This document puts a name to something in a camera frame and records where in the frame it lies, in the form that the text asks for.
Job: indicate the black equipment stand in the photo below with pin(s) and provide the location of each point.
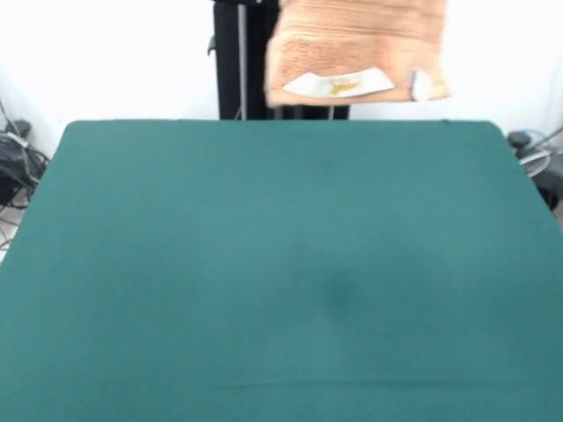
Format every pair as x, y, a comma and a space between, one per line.
553, 184

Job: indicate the tan terry towel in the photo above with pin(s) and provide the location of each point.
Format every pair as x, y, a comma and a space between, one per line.
352, 44

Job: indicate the dark green table cloth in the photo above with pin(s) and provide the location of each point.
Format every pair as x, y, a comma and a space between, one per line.
176, 307

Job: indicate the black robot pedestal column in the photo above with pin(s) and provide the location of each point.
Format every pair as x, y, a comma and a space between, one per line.
250, 66

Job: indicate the grey pedestal leg foot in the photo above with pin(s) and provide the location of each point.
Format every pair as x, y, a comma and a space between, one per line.
520, 140
18, 128

